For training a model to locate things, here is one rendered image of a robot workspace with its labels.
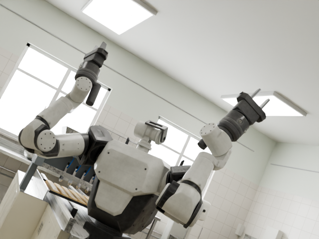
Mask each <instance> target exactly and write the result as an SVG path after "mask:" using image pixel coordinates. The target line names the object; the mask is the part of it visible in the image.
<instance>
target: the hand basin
mask: <svg viewBox="0 0 319 239"><path fill-rule="evenodd" d="M244 228H245V226H244V225H242V224H240V223H239V224H238V227H237V229H236V232H235V234H236V235H239V236H242V233H243V231H244ZM282 235H283V232H282V231H280V230H278V229H275V228H273V227H270V226H267V228H266V230H265V233H264V236H263V238H262V239H281V237H282ZM244 239H256V238H254V237H252V236H250V235H247V234H245V236H244Z"/></svg>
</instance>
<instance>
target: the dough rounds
mask: <svg viewBox="0 0 319 239"><path fill-rule="evenodd" d="M44 182H45V184H46V186H47V187H48V190H51V191H53V192H56V193H58V194H61V195H63V196H65V197H68V198H70V199H72V200H75V201H77V202H80V203H82V204H84V205H87V203H88V200H89V198H88V197H87V196H84V195H83V196H82V195H81V194H80V193H77V192H76V193H75V192H74V191H73V190H70V189H69V190H68V189H67V188H66V187H63V186H60V185H59V184H56V183H53V182H52V181H50V180H46V181H44Z"/></svg>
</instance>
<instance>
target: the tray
mask: <svg viewBox="0 0 319 239"><path fill-rule="evenodd" d="M48 192H49V193H52V194H54V195H57V196H59V197H61V198H64V199H66V200H69V201H71V202H73V203H76V204H78V205H80V206H83V207H85V208H87V205H84V204H82V203H80V202H77V201H75V200H72V199H70V198H68V197H65V196H63V195H61V194H58V193H56V192H53V191H51V190H48Z"/></svg>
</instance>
